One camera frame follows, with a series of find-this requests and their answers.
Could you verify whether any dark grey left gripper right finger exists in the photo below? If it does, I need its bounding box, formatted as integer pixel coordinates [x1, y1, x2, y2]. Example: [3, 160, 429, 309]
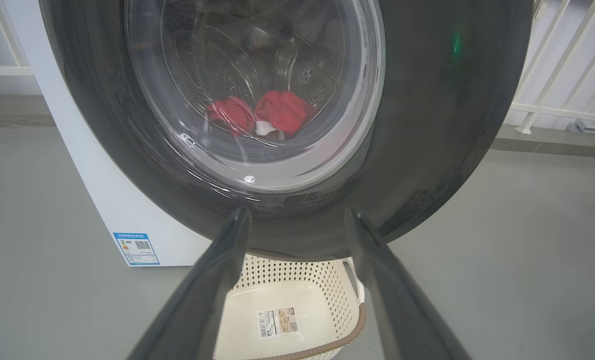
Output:
[346, 208, 473, 360]

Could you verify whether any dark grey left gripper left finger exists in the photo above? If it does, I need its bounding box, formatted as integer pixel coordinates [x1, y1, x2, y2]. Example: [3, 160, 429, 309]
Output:
[127, 208, 253, 360]

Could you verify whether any dark round washing machine door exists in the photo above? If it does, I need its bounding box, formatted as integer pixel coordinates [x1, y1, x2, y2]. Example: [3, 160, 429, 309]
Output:
[38, 0, 534, 261]

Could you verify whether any red and white garment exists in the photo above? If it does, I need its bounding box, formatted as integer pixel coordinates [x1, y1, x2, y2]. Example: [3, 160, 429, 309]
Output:
[206, 96, 256, 137]

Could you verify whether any cream perforated laundry basket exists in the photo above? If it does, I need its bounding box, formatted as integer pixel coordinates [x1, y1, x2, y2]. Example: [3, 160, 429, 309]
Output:
[212, 254, 367, 360]

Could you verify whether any white basket label sticker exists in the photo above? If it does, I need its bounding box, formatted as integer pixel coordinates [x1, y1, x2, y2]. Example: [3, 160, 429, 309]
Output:
[257, 306, 298, 339]

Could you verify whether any white washing machine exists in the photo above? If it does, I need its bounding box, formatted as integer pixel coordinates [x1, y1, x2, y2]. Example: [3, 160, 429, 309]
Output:
[2, 0, 213, 268]

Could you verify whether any steel washing machine drum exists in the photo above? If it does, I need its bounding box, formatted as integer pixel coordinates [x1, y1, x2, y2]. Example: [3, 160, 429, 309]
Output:
[127, 0, 378, 166]

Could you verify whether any blue energy label sticker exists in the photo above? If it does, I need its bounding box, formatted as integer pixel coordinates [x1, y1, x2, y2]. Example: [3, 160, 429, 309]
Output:
[112, 232, 161, 266]

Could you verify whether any white metal railing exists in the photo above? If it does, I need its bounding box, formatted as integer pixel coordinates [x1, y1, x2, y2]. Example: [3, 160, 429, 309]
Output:
[510, 0, 595, 135]

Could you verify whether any grey metal floor bracket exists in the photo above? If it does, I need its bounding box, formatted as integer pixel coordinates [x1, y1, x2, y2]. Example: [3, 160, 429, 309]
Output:
[567, 119, 595, 137]

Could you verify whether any white window frame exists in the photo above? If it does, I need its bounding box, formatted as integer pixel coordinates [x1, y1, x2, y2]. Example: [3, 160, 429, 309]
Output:
[0, 0, 36, 77]

